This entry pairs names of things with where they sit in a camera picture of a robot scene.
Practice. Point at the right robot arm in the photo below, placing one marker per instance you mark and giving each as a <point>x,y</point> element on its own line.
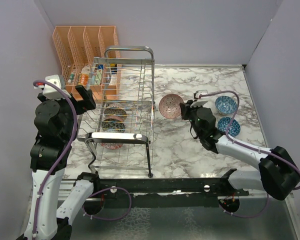
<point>274,170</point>

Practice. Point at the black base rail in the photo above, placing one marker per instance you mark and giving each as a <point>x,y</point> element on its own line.
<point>163,192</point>

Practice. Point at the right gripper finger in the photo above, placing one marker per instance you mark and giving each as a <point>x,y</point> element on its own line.
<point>185,105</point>
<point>185,113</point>

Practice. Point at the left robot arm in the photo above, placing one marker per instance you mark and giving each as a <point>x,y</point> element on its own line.
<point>57,127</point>

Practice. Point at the green white box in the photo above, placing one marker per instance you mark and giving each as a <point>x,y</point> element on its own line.
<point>98,76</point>

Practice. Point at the brown floral patterned bowl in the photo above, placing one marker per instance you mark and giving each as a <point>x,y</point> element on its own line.
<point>116,109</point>

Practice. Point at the pink floral patterned bowl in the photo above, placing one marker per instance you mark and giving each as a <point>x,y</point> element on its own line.
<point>169,106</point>

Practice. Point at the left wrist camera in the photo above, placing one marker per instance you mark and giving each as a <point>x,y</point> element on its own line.
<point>57,91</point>

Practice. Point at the light blue patterned bowl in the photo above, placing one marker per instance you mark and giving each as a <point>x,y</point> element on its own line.
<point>225,105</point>

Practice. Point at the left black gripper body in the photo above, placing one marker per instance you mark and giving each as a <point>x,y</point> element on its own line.
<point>79,106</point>

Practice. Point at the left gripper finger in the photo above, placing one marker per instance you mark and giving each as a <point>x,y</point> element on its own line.
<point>80,92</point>
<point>91,100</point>

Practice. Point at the green glue stick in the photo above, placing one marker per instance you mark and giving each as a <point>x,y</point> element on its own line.
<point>71,78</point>

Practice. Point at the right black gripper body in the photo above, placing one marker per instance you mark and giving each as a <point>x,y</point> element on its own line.
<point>193,112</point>

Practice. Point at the peach plastic file organizer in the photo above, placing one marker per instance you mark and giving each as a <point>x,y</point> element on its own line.
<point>77,46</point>

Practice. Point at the red geometric patterned bowl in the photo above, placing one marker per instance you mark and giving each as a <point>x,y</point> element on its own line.
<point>111,146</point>

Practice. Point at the black leaf patterned bowl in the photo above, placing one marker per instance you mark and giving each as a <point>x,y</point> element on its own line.
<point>113,124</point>

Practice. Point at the steel wire dish rack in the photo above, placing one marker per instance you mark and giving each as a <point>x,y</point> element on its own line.
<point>137,95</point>

